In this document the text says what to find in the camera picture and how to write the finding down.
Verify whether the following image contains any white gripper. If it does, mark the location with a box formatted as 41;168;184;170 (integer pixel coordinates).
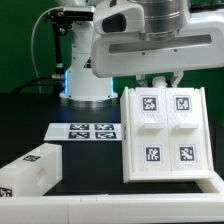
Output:
91;13;224;88

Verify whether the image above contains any white cabinet door panel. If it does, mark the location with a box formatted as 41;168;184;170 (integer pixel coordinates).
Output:
166;88;208;172
129;88;170;172

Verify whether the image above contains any white cabinet body box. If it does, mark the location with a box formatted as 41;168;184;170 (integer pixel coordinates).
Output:
120;77;214;183

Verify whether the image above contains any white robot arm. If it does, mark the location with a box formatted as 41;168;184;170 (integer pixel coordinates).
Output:
57;0;224;78

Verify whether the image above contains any white cabinet top block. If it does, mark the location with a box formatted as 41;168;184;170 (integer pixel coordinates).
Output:
0;143;62;198

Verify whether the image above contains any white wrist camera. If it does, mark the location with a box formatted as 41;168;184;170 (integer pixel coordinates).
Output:
93;0;145;35

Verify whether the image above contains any white fiducial marker base plate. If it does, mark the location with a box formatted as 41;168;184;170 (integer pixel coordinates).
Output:
44;123;122;141

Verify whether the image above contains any black camera on stand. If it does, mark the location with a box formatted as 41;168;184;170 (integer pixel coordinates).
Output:
44;6;94;89

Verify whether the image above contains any white cable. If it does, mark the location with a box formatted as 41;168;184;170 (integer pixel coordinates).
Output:
30;6;64;94

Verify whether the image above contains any black cable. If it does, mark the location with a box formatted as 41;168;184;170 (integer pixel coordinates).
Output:
11;77;66;94

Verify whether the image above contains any white L-shaped obstacle frame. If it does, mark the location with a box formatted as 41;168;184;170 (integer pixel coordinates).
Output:
0;176;224;224

